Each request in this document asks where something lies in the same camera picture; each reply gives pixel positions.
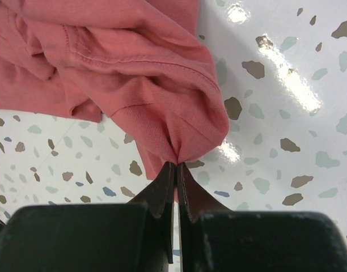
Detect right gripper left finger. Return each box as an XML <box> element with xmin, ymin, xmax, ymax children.
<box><xmin>0</xmin><ymin>162</ymin><xmax>175</xmax><ymax>271</ymax></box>

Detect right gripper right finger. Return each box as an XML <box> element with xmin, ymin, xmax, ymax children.
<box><xmin>176</xmin><ymin>164</ymin><xmax>347</xmax><ymax>271</ymax></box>

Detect red t shirt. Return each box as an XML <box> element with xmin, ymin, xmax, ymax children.
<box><xmin>0</xmin><ymin>1</ymin><xmax>229</xmax><ymax>179</ymax></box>

